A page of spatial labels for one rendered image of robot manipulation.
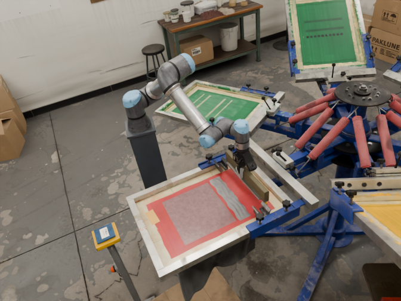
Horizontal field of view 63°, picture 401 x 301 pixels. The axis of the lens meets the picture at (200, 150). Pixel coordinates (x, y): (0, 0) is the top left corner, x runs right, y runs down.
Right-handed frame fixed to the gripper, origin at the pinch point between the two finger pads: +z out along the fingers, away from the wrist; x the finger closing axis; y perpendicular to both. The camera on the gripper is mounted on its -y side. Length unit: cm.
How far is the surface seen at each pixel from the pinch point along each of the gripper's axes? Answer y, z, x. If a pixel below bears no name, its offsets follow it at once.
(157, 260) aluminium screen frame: -21, 7, 62
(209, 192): 8.9, 10.0, 19.9
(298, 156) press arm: -1.1, 1.3, -35.5
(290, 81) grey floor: 229, 106, -216
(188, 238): -14.2, 10.0, 43.8
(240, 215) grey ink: -15.5, 9.6, 13.2
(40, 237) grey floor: 130, 106, 147
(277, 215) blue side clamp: -28.8, 5.2, -0.8
